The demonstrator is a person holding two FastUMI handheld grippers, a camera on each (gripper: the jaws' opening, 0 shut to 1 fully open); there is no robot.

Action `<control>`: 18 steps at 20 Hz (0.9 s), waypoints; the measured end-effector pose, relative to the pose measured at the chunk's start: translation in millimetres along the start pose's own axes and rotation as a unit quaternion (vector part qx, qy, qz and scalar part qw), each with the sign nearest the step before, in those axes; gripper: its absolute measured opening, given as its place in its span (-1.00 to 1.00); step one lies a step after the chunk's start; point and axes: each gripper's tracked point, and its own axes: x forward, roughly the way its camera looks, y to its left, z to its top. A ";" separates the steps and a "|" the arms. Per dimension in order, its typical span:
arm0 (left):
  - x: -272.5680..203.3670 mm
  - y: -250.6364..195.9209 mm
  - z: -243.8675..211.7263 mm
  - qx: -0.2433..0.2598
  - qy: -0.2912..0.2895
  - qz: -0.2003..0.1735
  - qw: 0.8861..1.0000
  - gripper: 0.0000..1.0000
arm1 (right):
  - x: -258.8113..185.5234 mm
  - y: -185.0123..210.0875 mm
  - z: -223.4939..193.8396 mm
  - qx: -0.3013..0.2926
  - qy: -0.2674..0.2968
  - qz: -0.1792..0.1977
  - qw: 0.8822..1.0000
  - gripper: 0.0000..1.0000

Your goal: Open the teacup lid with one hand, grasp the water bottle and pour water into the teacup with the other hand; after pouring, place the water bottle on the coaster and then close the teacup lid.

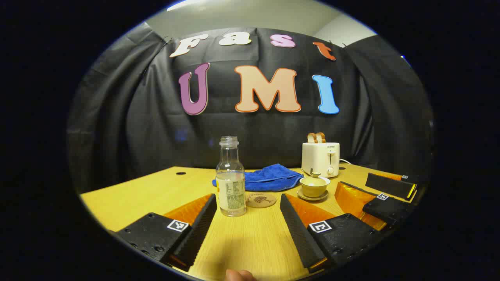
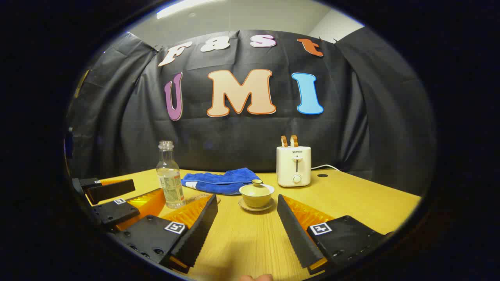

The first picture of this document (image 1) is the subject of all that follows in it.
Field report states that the white toaster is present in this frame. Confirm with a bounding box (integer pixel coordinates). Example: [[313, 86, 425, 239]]
[[301, 142, 340, 178]]

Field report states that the beige saucer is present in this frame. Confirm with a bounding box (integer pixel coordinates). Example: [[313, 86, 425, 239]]
[[297, 189, 329, 202]]

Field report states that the round cork coaster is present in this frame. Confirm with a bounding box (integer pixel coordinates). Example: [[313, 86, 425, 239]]
[[246, 192, 277, 208]]

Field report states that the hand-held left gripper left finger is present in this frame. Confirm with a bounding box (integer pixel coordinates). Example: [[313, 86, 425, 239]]
[[113, 193, 218, 272]]

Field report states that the black backdrop cloth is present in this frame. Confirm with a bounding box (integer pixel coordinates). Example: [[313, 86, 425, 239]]
[[66, 21, 435, 194]]

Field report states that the blue towel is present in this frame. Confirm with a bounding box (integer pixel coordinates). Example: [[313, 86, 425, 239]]
[[212, 164, 304, 192]]

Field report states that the beige teacup lid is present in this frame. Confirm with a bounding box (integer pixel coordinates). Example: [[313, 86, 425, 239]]
[[302, 172, 329, 187]]

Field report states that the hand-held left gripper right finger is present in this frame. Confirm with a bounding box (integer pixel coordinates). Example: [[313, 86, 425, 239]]
[[279, 193, 388, 274]]

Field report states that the clear water bottle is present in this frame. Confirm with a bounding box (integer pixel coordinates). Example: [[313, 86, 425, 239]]
[[215, 136, 247, 217]]

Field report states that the beige teacup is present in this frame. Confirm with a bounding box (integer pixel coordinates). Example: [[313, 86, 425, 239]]
[[300, 176, 330, 198]]

